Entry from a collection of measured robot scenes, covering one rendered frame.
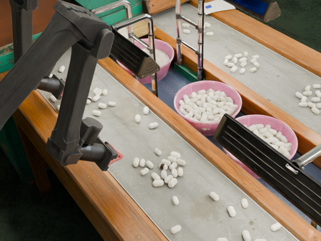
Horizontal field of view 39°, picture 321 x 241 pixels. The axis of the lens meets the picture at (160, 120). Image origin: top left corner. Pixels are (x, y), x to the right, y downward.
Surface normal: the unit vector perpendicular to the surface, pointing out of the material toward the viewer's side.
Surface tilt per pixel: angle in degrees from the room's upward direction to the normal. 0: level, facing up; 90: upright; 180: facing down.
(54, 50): 99
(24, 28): 105
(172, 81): 0
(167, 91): 0
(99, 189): 0
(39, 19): 90
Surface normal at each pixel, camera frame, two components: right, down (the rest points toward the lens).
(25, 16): 0.69, 0.66
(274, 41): -0.05, -0.75
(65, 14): -0.28, -0.29
